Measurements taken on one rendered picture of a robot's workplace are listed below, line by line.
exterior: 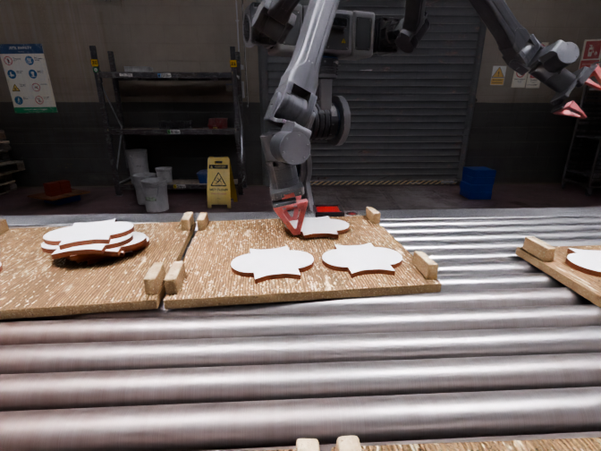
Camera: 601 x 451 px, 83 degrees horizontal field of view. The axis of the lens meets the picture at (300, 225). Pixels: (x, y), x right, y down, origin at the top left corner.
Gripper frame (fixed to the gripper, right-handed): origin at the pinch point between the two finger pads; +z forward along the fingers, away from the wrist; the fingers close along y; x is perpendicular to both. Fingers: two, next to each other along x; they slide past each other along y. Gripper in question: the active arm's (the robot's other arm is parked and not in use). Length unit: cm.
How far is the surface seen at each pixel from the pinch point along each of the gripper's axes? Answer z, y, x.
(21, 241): -9, -1, -54
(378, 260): 2.6, 18.5, 12.2
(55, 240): -11.3, 12.1, -39.4
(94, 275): -5.5, 16.6, -33.2
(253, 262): -1.5, 16.8, -8.3
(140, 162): 21, -438, -182
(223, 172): 45, -353, -63
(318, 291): 1.3, 25.5, 0.8
